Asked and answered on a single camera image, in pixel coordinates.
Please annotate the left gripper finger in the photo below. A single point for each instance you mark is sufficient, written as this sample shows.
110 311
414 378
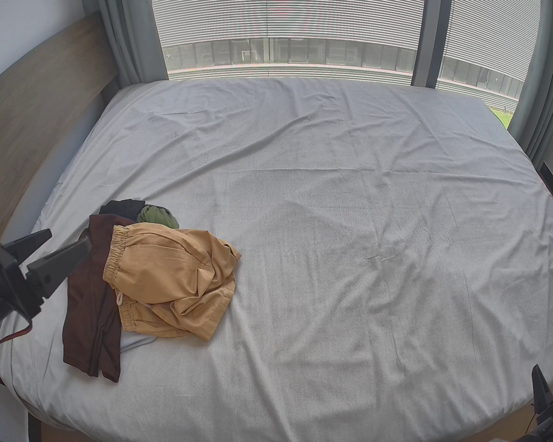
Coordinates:
50 270
27 246

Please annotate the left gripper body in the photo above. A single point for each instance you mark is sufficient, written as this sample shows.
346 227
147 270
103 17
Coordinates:
14 288

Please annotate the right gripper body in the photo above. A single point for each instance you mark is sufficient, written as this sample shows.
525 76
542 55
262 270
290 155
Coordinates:
550 426

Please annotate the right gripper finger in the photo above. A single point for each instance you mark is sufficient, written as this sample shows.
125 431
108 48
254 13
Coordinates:
541 392

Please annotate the tan shorts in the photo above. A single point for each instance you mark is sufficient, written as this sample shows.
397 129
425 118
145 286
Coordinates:
175 270

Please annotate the bed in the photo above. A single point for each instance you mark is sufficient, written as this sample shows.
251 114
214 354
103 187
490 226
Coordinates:
350 246

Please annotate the brown garment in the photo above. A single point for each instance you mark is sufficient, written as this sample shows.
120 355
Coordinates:
90 311

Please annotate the black garment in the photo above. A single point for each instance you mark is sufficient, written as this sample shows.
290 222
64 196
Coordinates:
122 210

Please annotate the white garment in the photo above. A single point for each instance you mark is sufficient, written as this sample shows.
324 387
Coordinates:
133 342

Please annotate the green garment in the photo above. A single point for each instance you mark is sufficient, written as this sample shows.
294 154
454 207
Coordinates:
159 217

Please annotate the grey-green curtain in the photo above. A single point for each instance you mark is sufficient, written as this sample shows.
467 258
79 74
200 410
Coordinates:
548 85
129 25

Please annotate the window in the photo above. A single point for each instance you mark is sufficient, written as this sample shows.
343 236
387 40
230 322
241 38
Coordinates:
426 25

